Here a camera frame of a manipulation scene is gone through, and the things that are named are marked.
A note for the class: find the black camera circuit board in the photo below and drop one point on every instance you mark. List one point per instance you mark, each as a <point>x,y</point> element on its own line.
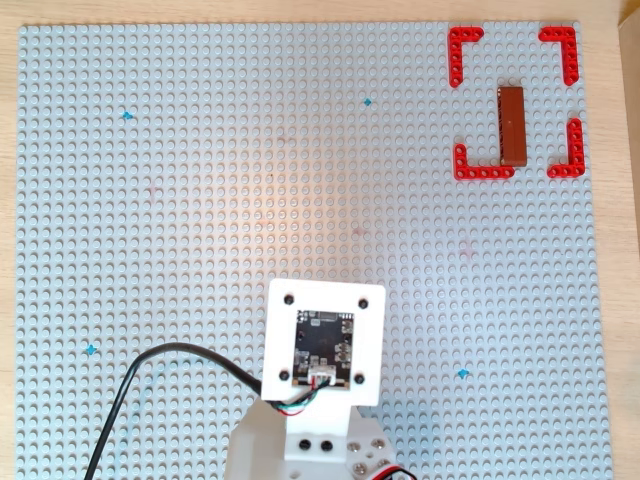
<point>322,345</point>

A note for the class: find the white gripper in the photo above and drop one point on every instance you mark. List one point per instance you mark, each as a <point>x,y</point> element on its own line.
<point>369,451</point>

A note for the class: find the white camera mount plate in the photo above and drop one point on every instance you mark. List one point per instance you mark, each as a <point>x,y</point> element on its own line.
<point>277,340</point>

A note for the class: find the grey lego baseplate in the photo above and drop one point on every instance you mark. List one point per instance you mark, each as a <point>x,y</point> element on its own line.
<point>300,150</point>

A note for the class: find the red L-shaped lego beam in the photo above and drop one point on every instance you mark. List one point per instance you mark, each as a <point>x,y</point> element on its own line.
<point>455,60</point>
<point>576,150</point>
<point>571,60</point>
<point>480,172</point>

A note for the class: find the brown lego beam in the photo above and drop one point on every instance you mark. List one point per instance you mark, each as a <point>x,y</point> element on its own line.
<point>513,125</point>

